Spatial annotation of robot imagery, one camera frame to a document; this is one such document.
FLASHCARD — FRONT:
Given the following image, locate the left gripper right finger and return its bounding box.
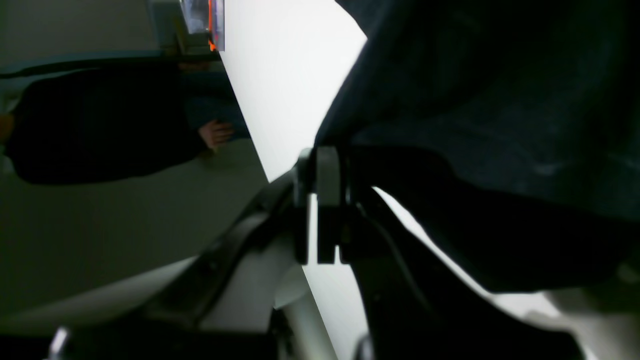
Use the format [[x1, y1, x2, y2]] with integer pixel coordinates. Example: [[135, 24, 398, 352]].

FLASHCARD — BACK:
[[316, 146, 585, 360]]

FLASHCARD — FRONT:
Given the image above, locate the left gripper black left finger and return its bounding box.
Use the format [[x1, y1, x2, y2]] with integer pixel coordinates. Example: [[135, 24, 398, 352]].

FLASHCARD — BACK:
[[131, 148, 317, 331]]

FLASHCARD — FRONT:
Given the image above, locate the black T-shirt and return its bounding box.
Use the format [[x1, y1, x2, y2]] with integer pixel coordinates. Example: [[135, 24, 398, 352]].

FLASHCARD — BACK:
[[316, 0, 639, 293]]

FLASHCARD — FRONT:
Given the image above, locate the person in dark clothing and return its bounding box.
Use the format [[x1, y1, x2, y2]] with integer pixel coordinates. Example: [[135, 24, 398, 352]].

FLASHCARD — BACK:
[[1, 62, 250, 186]]

